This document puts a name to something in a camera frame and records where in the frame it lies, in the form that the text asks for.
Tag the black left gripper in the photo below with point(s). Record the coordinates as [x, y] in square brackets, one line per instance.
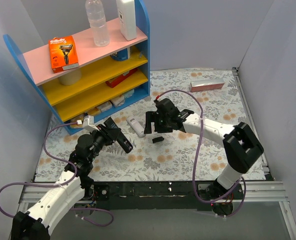
[112, 131]

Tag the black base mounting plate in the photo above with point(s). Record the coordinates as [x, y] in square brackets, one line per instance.
[144, 195]

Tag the black remote battery cover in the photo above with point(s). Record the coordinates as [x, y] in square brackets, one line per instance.
[158, 139]

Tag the white orange soap pack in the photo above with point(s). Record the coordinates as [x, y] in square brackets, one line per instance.
[117, 101]

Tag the blue white cylindrical can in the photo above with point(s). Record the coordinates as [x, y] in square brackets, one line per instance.
[121, 55]

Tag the aluminium table edge rail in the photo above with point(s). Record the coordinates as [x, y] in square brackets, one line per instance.
[263, 159]

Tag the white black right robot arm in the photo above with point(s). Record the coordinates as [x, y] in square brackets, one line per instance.
[240, 143]

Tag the black TV remote control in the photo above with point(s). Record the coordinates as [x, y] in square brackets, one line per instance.
[121, 139]

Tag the beige cylindrical container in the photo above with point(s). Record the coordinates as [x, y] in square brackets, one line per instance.
[70, 78]

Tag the clear plastic water bottle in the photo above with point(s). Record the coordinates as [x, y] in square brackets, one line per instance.
[97, 20]

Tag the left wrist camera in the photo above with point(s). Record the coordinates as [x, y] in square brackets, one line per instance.
[88, 123]

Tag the white remote control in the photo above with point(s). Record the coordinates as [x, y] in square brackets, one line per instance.
[136, 126]

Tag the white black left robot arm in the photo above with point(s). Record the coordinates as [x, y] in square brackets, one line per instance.
[73, 185]

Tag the red flat box on shelf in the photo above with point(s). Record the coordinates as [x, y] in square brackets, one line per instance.
[118, 79]

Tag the blue shelf unit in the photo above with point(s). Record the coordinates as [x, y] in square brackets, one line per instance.
[96, 65]

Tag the teal soap pack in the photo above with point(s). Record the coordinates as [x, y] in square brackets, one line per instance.
[128, 94]

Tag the yellow pack on shelf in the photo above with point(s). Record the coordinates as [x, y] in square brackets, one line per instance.
[94, 111]

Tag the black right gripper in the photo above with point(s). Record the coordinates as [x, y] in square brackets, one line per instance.
[158, 122]

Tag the orange razor box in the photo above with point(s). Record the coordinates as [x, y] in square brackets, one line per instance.
[63, 54]

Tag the red silver long box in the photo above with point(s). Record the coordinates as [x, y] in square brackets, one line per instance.
[206, 85]

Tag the white plastic bottle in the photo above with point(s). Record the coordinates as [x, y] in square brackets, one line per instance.
[126, 14]

